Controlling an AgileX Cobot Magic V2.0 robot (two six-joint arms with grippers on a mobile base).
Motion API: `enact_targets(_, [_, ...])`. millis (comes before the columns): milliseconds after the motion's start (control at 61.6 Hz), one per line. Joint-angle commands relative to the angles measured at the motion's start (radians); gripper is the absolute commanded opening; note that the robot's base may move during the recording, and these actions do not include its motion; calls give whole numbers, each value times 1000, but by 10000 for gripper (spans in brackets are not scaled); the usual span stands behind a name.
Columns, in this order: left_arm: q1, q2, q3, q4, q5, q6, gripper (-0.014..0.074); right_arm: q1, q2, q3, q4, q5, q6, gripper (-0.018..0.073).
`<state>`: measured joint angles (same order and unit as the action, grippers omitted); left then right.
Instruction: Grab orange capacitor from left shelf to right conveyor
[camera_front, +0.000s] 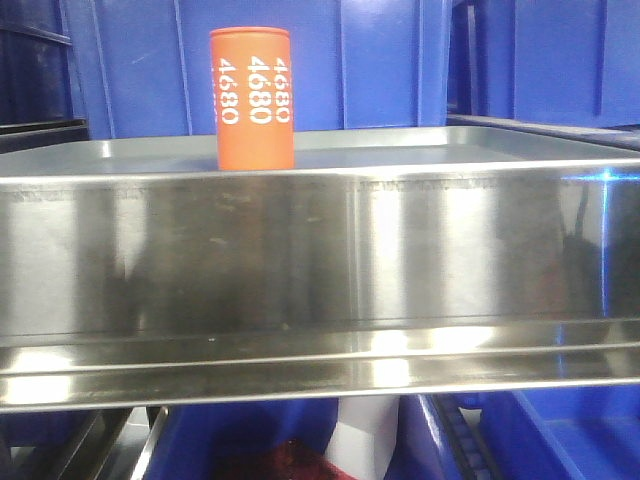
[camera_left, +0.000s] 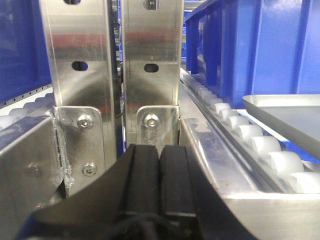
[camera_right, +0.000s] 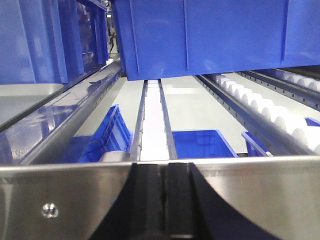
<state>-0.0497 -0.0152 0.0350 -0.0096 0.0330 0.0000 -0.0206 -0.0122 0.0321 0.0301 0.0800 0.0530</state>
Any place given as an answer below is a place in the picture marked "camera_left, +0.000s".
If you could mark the white roller conveyor track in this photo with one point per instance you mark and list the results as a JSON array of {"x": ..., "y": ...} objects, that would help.
[{"x": 284, "y": 171}]

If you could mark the blue plastic bin left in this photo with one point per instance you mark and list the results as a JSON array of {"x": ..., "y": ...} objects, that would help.
[{"x": 24, "y": 62}]

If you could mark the steel shelf rail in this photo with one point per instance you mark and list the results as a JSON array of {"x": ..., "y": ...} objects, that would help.
[
  {"x": 30, "y": 172},
  {"x": 234, "y": 191}
]

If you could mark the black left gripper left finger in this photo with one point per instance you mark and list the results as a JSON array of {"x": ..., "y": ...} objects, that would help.
[{"x": 129, "y": 187}]

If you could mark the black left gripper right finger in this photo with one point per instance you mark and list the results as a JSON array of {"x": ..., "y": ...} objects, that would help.
[{"x": 188, "y": 199}]

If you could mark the blue plastic crate on shelf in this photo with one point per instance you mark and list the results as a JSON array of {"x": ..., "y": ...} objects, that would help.
[{"x": 247, "y": 47}]

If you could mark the steel shelf front rail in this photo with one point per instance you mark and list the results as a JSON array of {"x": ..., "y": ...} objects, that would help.
[{"x": 234, "y": 191}]

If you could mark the silver metal tray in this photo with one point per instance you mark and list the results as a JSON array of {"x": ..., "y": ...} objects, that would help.
[{"x": 294, "y": 116}]

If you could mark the right steel shelf upright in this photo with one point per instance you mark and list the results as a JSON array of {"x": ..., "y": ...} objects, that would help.
[{"x": 151, "y": 37}]

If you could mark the left steel shelf rail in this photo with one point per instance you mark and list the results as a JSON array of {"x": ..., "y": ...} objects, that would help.
[{"x": 30, "y": 172}]

